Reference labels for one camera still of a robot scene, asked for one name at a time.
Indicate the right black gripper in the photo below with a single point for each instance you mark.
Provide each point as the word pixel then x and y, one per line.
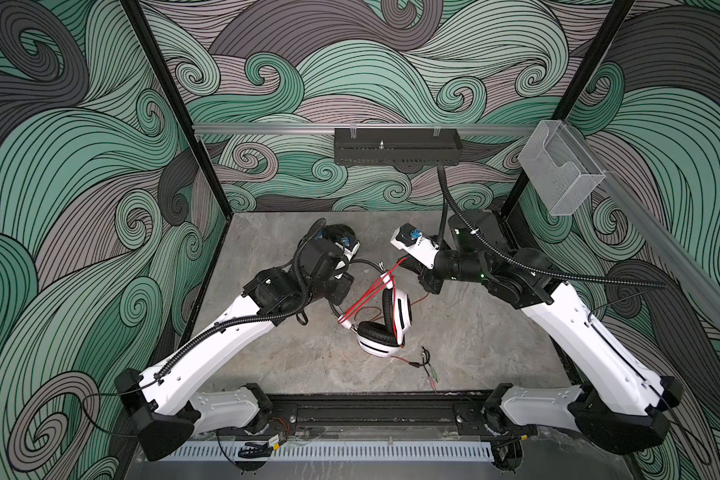
pixel 435 279

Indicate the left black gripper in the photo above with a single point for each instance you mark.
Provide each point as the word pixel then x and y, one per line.
pixel 343 283

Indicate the black blue headphones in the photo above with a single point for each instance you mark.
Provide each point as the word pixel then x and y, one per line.
pixel 335 231

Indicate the white black headphones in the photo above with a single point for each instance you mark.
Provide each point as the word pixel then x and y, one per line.
pixel 387 338

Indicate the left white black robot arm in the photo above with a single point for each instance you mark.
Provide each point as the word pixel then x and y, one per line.
pixel 164 402

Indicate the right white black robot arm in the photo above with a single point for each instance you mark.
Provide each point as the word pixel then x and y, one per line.
pixel 623 406

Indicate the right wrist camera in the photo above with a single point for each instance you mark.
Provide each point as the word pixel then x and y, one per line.
pixel 416 244

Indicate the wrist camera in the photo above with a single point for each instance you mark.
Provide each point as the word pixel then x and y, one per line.
pixel 350 246
pixel 416 244

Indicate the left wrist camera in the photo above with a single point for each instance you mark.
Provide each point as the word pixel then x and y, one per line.
pixel 350 246

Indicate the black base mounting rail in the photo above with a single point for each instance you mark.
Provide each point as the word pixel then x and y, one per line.
pixel 372 411

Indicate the black perforated wall tray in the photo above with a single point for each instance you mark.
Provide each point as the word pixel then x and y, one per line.
pixel 408 147

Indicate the clear plastic wall bin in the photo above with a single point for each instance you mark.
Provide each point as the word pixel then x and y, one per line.
pixel 561 166

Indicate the white slotted cable duct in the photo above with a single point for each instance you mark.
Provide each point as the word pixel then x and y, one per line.
pixel 334 450

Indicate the aluminium rail back wall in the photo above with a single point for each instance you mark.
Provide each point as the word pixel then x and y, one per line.
pixel 281 128

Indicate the aluminium rail wall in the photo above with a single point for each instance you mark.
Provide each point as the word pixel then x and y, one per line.
pixel 661 193
pixel 281 128

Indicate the aluminium rail right wall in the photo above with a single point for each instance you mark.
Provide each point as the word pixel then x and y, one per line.
pixel 661 193

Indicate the black frame post right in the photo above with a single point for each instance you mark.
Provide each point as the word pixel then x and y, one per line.
pixel 593 57

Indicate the black frame post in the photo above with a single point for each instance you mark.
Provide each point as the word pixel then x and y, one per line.
pixel 150 47
pixel 593 57

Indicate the black frame post left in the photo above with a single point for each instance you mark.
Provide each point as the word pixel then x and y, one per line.
pixel 150 47

